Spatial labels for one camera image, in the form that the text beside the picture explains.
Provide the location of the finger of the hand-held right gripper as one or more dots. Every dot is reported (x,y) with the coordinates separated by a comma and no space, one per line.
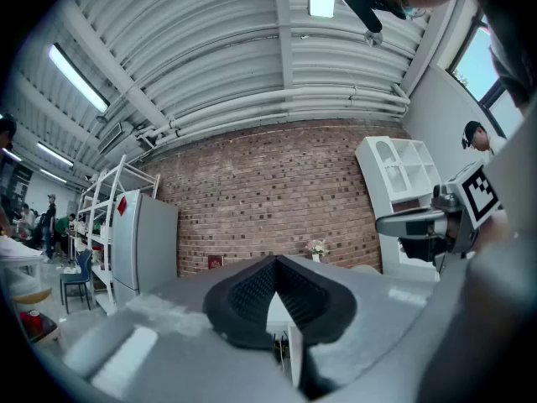
(411,223)

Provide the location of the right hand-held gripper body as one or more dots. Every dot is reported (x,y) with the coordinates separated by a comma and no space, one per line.
(461,208)

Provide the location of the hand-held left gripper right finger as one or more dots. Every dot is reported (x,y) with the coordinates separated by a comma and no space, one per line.
(361,309)

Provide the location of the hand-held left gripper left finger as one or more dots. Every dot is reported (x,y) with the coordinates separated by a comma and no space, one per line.
(168,342)

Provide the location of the person's right forearm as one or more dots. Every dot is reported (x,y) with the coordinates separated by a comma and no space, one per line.
(493,231)

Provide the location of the white display cabinet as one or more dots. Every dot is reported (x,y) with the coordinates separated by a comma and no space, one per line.
(398,170)

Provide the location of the white flower vase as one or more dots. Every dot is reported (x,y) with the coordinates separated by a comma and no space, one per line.
(316,258)

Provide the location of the pink flower bouquet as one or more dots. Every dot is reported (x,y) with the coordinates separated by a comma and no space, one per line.
(317,247)

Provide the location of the dark red book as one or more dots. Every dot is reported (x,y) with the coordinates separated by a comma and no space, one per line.
(215,262)

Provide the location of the grey refrigerator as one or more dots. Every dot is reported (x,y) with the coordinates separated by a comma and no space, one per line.
(142,242)

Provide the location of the person's grey shirt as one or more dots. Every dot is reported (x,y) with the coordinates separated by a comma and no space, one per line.
(495,309)

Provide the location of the blue chair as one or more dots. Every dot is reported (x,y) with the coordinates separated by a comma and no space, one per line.
(79,273)

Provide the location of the red fridge sticker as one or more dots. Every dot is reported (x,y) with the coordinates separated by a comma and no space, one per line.
(121,206)

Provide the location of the dark framed window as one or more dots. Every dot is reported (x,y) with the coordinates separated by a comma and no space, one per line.
(476,61)

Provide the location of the white metal shelf rack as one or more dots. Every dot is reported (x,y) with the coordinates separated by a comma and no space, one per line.
(100,208)

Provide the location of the white table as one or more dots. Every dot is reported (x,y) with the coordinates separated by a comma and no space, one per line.
(19,256)

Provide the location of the white ceiling pipes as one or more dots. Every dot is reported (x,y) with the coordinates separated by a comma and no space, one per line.
(272,107)

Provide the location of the round smoke detector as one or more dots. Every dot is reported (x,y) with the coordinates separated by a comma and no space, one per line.
(373,38)

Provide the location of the ceiling air vent unit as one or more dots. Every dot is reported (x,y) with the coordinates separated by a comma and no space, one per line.
(110,137)

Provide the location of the black head-worn camera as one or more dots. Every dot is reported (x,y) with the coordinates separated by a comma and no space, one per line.
(365,2)

